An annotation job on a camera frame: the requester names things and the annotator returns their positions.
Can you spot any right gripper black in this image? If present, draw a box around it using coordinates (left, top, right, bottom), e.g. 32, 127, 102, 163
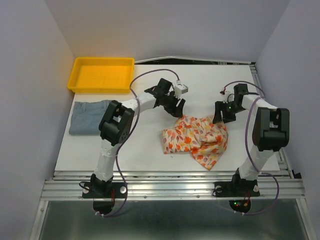
211, 100, 245, 124

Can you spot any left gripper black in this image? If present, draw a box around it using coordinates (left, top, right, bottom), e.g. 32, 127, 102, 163
162, 91, 186, 119

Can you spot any floral orange skirt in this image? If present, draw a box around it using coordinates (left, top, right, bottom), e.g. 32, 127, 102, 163
161, 115, 229, 171

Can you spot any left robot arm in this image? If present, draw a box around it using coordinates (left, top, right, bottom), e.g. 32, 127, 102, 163
79, 78, 189, 199

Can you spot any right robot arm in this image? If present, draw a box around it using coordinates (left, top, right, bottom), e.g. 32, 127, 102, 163
213, 82, 290, 198

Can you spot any folded light blue skirt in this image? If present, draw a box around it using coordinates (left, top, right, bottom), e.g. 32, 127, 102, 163
68, 100, 111, 136

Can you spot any yellow plastic tray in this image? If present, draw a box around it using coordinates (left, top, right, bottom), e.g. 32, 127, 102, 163
67, 57, 135, 94

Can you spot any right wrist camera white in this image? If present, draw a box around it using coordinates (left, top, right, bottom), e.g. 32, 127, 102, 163
220, 90, 234, 104

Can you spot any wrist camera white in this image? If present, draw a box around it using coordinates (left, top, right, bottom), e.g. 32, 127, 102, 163
174, 84, 189, 99
220, 90, 234, 104

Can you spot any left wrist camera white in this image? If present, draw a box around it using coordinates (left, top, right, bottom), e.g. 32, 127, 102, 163
174, 84, 189, 99

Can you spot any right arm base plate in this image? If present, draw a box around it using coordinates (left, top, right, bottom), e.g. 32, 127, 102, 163
214, 181, 261, 198

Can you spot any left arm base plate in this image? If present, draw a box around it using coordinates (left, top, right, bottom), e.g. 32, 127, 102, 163
79, 181, 128, 199

